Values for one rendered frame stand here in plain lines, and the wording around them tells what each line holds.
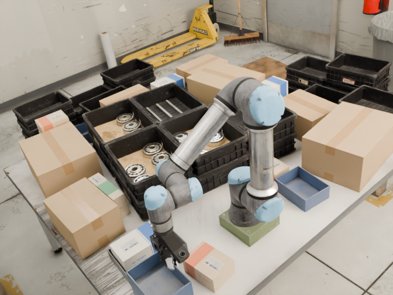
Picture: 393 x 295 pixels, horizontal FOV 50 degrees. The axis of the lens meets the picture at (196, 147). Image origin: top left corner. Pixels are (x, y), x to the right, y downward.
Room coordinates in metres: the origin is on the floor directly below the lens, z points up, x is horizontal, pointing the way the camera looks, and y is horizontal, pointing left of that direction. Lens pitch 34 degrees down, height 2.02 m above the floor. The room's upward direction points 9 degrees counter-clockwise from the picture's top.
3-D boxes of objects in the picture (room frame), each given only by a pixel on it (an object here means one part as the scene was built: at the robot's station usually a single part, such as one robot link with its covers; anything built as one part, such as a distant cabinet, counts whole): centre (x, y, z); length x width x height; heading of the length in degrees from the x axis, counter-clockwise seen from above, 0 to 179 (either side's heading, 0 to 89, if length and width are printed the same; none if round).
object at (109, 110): (2.01, 0.40, 0.87); 0.40 x 0.30 x 0.11; 24
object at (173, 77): (2.59, 0.13, 0.80); 0.20 x 0.12 x 0.09; 123
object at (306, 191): (1.45, -0.45, 0.74); 0.20 x 0.15 x 0.07; 27
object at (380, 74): (2.90, -1.32, 0.37); 0.42 x 0.34 x 0.46; 35
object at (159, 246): (1.05, 0.16, 0.96); 0.09 x 0.08 x 0.12; 33
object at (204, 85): (2.41, -0.24, 0.80); 0.40 x 0.30 x 0.20; 40
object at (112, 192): (1.58, 0.45, 0.79); 0.24 x 0.06 x 0.06; 36
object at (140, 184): (1.64, 0.24, 0.92); 0.40 x 0.30 x 0.02; 24
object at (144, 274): (0.98, 0.20, 0.81); 0.20 x 0.15 x 0.07; 33
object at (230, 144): (1.77, -0.04, 0.92); 0.40 x 0.30 x 0.02; 24
